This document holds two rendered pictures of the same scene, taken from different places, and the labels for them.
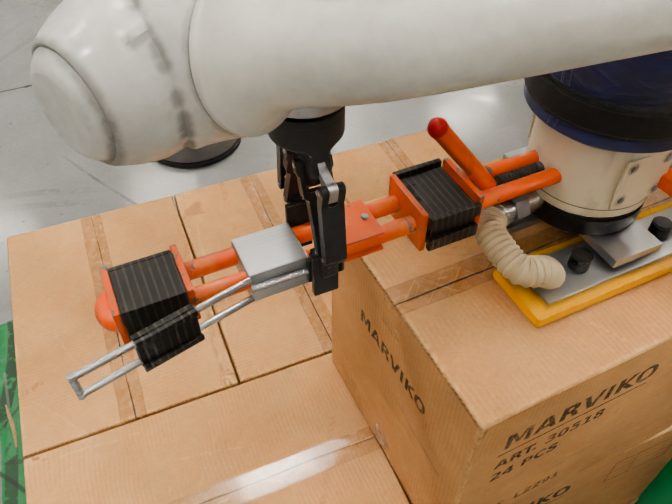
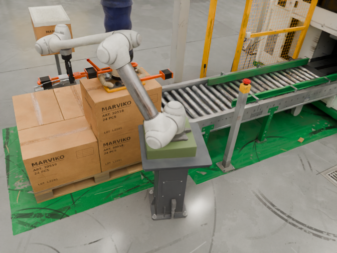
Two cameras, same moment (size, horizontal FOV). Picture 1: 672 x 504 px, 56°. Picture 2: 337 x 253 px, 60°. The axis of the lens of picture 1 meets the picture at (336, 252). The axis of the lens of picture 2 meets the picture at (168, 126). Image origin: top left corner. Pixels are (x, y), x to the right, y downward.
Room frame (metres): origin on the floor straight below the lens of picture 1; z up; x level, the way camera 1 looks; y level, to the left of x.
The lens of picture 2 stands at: (-1.59, -0.52, 2.23)
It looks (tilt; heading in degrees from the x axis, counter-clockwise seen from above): 38 degrees down; 353
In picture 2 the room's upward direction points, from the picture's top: 4 degrees clockwise
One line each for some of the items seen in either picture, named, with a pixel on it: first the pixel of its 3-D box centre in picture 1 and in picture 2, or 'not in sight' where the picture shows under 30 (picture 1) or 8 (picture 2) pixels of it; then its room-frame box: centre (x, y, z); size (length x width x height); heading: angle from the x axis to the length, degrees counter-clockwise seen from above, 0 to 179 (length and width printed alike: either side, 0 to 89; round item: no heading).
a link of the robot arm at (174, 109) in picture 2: not in sight; (173, 116); (0.08, -0.75, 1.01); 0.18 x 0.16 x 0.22; 149
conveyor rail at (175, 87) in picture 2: not in sight; (232, 79); (1.55, -1.65, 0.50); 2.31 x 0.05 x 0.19; 113
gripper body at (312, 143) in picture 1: (306, 138); (66, 58); (0.50, 0.03, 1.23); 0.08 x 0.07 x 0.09; 24
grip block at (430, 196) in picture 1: (433, 203); (91, 73); (0.58, -0.12, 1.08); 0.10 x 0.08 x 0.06; 25
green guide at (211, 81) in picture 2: not in sight; (260, 69); (1.64, -2.00, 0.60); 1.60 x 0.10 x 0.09; 113
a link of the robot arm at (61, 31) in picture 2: not in sight; (61, 35); (0.49, 0.04, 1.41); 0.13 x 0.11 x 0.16; 149
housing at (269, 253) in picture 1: (270, 261); (63, 79); (0.48, 0.07, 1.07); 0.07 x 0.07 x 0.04; 25
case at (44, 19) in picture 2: not in sight; (51, 29); (2.18, 0.60, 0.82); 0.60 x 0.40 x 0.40; 21
